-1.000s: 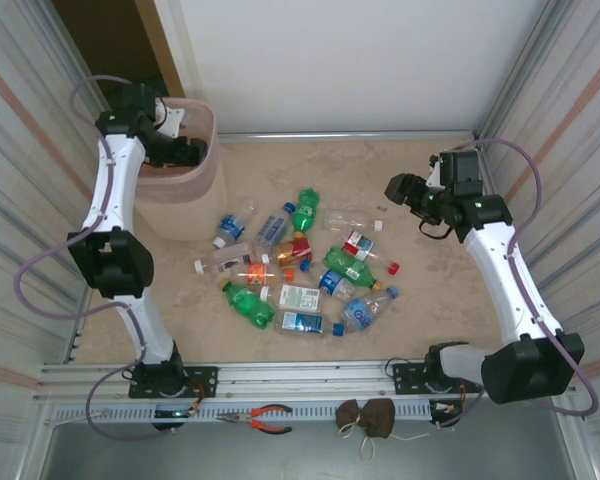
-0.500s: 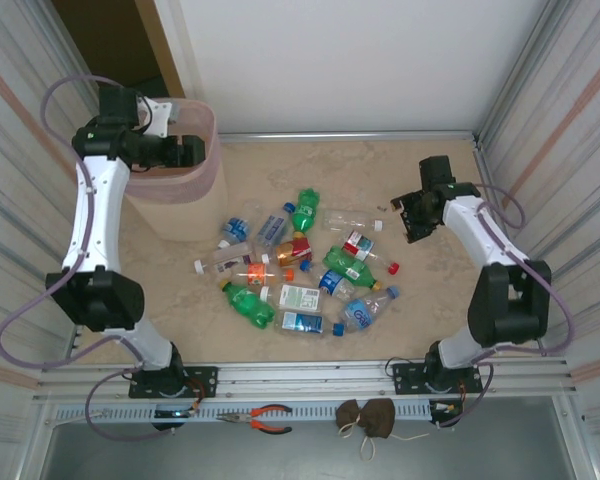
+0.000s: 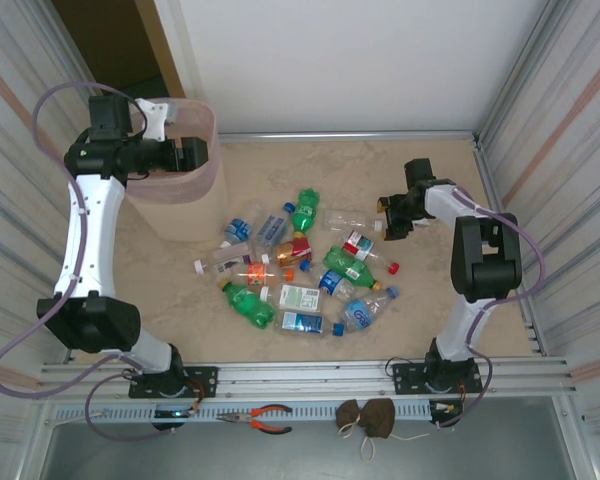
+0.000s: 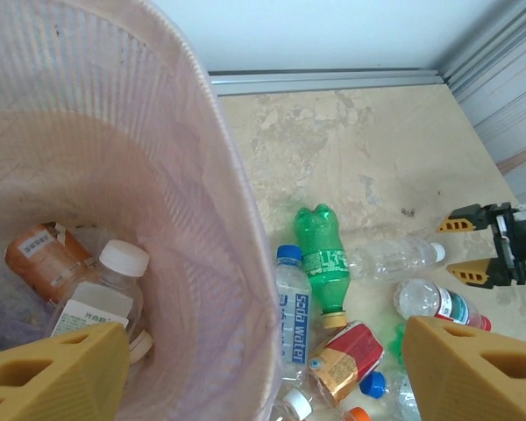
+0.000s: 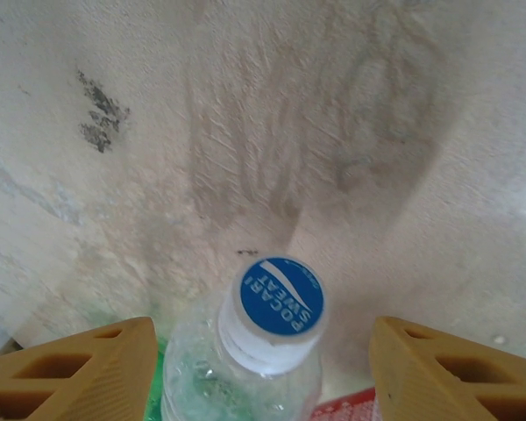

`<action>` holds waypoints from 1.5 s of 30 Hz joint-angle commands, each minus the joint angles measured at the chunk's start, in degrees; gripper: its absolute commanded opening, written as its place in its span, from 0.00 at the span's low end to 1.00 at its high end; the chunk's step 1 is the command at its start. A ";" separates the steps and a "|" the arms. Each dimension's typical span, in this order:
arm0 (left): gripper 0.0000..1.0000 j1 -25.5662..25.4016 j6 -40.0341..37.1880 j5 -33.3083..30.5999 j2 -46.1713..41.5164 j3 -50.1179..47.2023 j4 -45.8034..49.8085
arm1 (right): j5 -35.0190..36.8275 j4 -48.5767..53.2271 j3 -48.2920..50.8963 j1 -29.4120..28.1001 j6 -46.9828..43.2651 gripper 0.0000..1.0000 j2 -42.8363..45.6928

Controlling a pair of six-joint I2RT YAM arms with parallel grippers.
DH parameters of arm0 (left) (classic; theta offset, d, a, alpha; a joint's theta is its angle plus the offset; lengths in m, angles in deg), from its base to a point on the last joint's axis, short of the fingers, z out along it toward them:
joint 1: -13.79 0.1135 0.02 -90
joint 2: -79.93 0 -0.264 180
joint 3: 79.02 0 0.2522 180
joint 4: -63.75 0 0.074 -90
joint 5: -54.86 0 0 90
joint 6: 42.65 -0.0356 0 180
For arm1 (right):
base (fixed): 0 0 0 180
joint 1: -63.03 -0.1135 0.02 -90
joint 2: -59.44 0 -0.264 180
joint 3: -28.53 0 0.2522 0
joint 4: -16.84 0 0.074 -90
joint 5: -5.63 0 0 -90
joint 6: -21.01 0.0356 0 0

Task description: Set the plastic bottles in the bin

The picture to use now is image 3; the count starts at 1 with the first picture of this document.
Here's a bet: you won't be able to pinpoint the red-white label bottle red cap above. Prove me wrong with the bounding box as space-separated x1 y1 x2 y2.
342 229 400 276

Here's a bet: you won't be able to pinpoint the clear bottle Pocari Sweat cap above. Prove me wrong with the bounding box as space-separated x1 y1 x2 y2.
322 208 385 234

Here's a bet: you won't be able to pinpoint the green bottle white barcode label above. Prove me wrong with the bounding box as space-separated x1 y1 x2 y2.
321 244 383 293

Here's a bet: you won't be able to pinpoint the round blue label bottle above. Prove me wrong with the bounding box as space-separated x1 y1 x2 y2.
299 258 356 301

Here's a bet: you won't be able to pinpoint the blue lettered label bottle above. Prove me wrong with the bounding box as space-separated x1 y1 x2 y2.
339 284 401 334

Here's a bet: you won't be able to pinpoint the pink mesh bin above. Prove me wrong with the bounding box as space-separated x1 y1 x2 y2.
123 98 230 245

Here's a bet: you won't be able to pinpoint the green-white label bottle white cap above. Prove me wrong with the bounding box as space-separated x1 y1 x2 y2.
258 283 325 317

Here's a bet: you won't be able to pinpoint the grey-blue label bottle blue cap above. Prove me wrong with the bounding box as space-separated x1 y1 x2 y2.
252 201 296 249

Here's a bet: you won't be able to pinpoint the orange label bottle orange cap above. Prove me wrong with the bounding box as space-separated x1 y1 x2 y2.
232 263 296 287

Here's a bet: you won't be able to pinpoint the blue label bottle white cap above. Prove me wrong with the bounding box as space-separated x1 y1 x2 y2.
218 201 264 250

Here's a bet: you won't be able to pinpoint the green bottle yellow cap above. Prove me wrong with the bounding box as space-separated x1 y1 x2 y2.
218 279 276 330
289 187 323 240

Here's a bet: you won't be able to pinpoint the brown door panel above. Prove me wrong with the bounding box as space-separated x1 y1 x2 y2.
132 0 187 100

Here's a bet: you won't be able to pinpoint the brown cloth pouch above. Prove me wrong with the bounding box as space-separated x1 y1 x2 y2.
357 398 430 462
335 399 367 440

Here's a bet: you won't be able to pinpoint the small black circuit board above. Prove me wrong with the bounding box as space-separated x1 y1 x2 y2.
429 399 465 417
152 407 202 420

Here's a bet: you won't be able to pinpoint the grey metal shelf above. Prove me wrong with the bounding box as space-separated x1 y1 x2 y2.
27 399 589 480

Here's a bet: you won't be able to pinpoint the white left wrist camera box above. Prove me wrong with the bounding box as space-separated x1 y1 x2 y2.
132 98 180 143

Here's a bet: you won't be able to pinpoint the aluminium frame bar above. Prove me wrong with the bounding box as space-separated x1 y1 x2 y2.
218 131 477 142

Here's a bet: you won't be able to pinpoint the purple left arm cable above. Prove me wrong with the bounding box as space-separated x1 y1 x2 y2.
0 82 181 444

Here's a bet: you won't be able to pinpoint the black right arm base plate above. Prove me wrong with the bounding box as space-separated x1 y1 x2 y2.
390 362 483 396

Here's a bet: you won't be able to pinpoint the aluminium mounting rail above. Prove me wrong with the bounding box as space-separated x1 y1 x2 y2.
38 357 579 401

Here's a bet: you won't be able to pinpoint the white slotted cable duct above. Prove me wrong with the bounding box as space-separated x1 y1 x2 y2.
47 402 464 424

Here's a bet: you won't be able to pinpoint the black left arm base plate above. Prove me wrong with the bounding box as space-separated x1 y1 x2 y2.
128 366 219 400

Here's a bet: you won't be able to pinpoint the orange handled pliers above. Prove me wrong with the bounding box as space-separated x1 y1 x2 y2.
215 403 294 434

